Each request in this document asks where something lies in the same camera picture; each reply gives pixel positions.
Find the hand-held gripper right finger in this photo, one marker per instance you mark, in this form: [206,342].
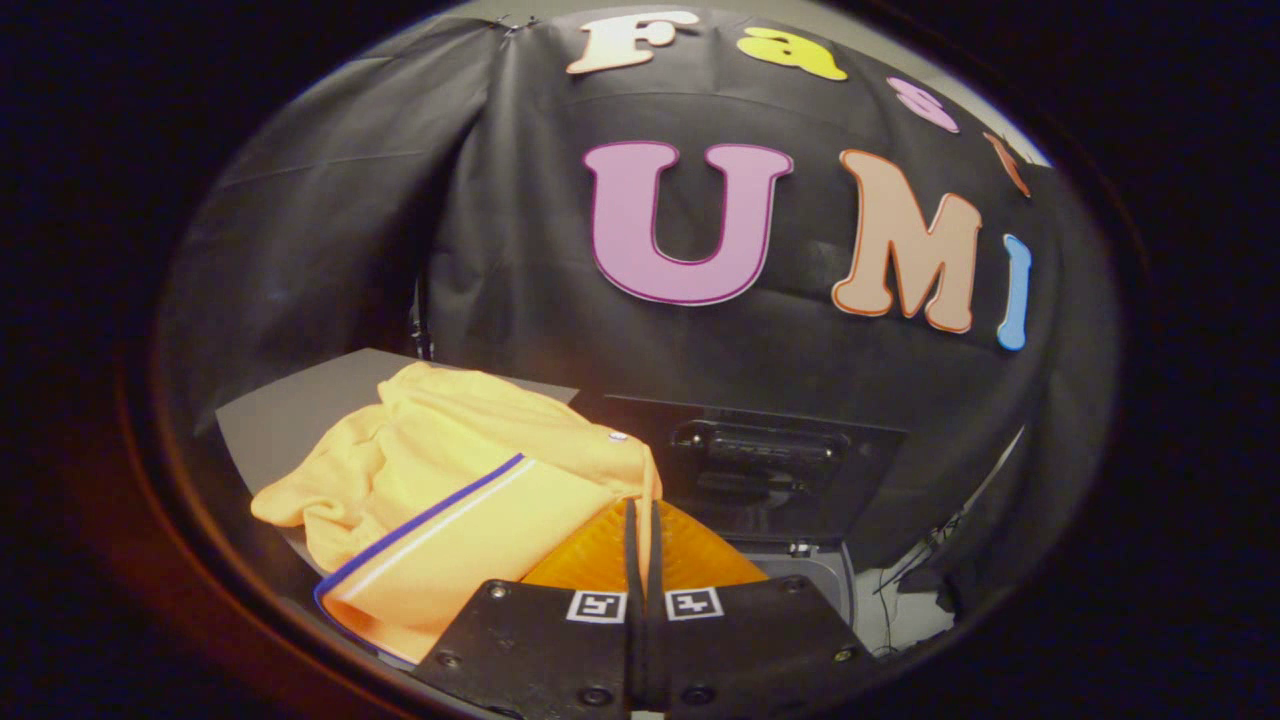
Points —
[750,650]

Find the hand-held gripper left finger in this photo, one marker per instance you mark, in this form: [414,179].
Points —
[540,650]

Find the orange sports shirt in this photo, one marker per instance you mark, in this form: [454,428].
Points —
[450,520]

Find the metal backdrop stand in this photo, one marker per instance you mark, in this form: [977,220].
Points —
[418,320]
[915,560]

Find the dark cabinet with cream door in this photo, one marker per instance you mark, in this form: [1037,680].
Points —
[290,420]

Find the black backdrop cloth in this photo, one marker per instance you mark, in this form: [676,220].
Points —
[520,250]

